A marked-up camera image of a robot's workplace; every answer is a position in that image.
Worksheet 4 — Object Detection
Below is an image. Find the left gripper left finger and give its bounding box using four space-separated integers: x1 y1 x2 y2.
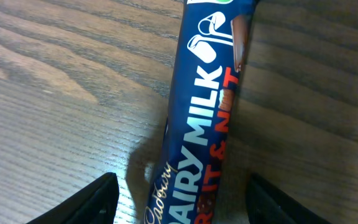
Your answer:
28 172 119 224

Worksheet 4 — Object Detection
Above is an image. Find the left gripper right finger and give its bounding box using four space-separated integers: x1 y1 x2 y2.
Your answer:
245 173 331 224

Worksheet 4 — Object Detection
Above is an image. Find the blue Dairy Milk bar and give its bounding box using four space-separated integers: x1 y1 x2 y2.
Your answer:
142 0 257 224

